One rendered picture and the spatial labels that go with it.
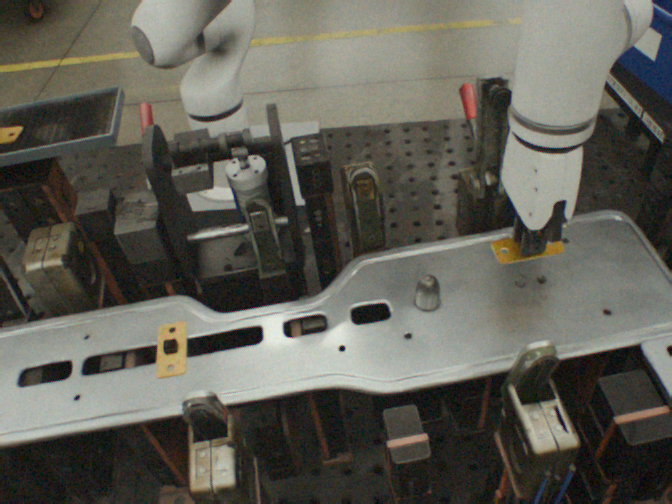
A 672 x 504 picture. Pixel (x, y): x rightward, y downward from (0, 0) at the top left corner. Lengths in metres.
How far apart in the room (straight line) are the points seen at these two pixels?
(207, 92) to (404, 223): 0.50
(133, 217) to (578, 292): 0.62
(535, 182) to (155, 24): 0.70
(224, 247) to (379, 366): 0.35
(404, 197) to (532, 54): 0.85
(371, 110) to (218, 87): 1.81
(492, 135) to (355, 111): 2.14
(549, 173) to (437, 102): 2.36
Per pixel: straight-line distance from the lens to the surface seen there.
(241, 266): 0.93
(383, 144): 1.55
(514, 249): 0.77
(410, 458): 0.70
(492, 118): 0.83
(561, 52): 0.57
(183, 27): 1.07
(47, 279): 0.91
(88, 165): 1.75
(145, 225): 0.88
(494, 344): 0.77
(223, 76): 1.20
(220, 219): 1.32
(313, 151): 0.85
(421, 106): 2.95
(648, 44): 1.18
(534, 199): 0.66
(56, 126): 1.00
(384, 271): 0.84
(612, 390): 0.78
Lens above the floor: 1.63
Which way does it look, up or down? 47 degrees down
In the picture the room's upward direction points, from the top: 9 degrees counter-clockwise
